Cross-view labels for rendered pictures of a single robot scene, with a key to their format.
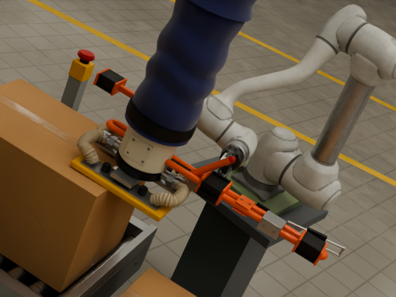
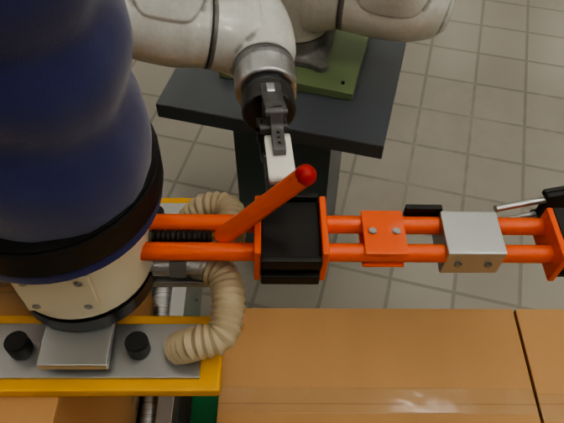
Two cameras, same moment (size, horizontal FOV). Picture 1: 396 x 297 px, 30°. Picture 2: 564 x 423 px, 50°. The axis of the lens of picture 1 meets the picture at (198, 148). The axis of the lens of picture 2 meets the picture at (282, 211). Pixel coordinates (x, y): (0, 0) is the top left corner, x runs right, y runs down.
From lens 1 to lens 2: 1.75 m
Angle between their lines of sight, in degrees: 29
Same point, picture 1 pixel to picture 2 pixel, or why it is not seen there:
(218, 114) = (174, 13)
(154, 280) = (248, 332)
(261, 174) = (298, 29)
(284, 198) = (347, 37)
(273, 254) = not seen: hidden behind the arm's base
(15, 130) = not seen: outside the picture
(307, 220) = (400, 49)
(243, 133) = (253, 21)
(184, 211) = not seen: hidden behind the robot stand
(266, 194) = (321, 54)
